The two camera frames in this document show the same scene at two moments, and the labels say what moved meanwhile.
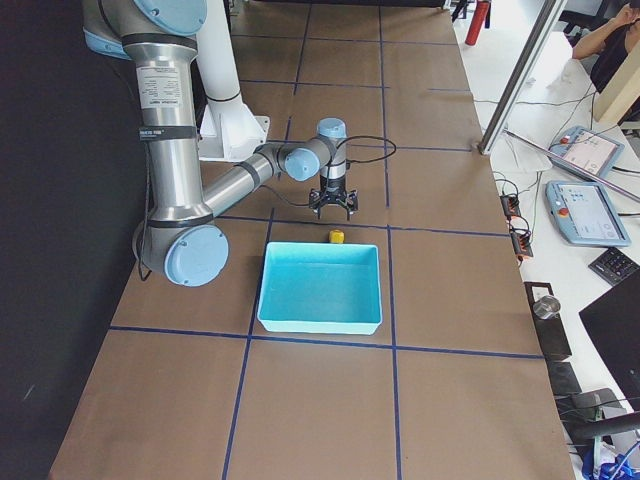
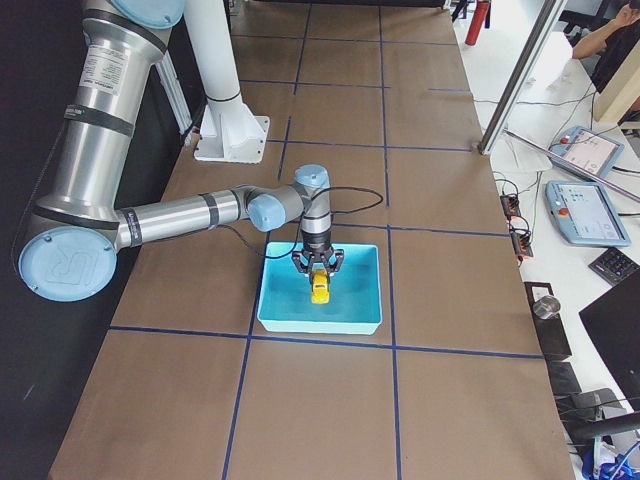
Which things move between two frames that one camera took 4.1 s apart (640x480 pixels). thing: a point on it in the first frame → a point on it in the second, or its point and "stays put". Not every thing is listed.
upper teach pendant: x=586 y=149 stays put
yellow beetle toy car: x=336 y=236 → x=320 y=287
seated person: x=611 y=42 stays put
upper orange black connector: x=510 y=205 stays put
